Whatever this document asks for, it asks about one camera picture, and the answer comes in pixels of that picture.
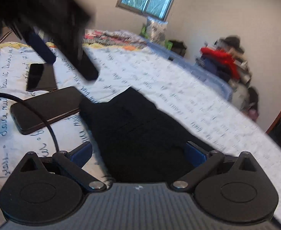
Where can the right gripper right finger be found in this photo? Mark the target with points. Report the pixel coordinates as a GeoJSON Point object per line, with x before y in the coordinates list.
{"type": "Point", "coordinates": [204, 162]}

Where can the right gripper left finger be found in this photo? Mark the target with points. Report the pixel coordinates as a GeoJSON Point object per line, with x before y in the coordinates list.
{"type": "Point", "coordinates": [71, 164]}

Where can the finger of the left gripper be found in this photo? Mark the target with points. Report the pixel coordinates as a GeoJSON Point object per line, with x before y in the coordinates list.
{"type": "Point", "coordinates": [81, 61]}
{"type": "Point", "coordinates": [40, 47]}

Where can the black pants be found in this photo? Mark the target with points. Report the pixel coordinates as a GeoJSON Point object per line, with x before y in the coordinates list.
{"type": "Point", "coordinates": [137, 142]}

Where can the black smartphone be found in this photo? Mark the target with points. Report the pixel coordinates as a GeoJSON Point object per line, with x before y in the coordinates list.
{"type": "Point", "coordinates": [41, 78]}

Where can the white quilt with writing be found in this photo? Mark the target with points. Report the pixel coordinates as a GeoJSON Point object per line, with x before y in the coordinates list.
{"type": "Point", "coordinates": [222, 126]}

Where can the black power bank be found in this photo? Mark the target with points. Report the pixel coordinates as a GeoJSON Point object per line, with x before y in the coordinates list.
{"type": "Point", "coordinates": [53, 106]}

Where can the floral pillow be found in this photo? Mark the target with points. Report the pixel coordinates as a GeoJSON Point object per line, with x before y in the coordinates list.
{"type": "Point", "coordinates": [156, 30]}

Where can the light blue bed sheet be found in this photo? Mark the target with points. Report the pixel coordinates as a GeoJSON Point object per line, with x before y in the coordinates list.
{"type": "Point", "coordinates": [178, 59]}

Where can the pile of clothes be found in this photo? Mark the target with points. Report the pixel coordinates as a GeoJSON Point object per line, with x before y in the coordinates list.
{"type": "Point", "coordinates": [225, 59]}

